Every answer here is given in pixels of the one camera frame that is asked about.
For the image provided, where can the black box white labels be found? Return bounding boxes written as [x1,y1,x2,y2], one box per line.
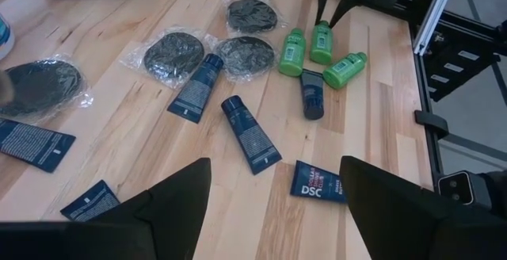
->
[425,33,501,103]

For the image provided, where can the black table edge clip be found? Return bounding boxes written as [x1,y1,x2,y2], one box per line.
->
[414,109,451,139]

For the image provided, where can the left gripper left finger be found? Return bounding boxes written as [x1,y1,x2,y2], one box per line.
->
[0,157,212,260]

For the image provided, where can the green travel size bottle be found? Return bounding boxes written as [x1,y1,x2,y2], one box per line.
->
[322,52,368,91]
[309,20,334,66]
[277,27,307,78]

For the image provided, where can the dark blue toiletry tube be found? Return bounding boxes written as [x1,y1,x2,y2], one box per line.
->
[166,52,225,124]
[299,68,326,121]
[289,159,349,205]
[0,117,77,174]
[220,94,283,176]
[59,179,121,223]

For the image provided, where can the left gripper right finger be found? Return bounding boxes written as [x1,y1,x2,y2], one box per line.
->
[339,155,507,260]

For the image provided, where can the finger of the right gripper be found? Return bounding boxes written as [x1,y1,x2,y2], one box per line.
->
[330,0,360,29]
[315,0,330,26]

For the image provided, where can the black round pad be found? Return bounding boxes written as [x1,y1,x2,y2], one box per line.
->
[118,25,215,90]
[221,0,288,37]
[0,53,95,124]
[212,33,283,83]

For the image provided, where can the small silver camera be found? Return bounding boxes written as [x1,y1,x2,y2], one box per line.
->
[436,170,494,212]

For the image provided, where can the white wipes canister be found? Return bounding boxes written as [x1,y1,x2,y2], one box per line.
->
[0,13,16,61]

